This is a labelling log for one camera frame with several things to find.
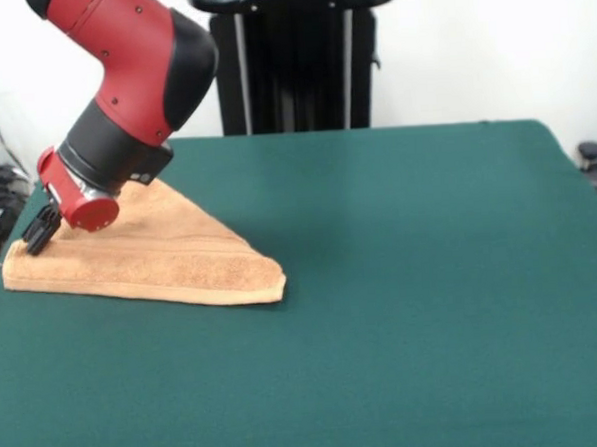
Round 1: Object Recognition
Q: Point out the dark green tablecloth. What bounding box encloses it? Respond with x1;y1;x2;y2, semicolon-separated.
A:
0;114;597;447

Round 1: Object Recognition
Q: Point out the tan terry towel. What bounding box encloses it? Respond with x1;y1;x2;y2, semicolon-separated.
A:
0;173;289;318

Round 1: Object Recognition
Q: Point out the black cable bundle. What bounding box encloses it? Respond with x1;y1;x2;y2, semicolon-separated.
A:
0;161;36;263

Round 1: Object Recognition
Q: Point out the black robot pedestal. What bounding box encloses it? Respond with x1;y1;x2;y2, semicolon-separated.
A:
185;0;406;139

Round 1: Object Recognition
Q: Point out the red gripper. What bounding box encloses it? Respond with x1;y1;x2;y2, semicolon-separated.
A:
17;142;124;258

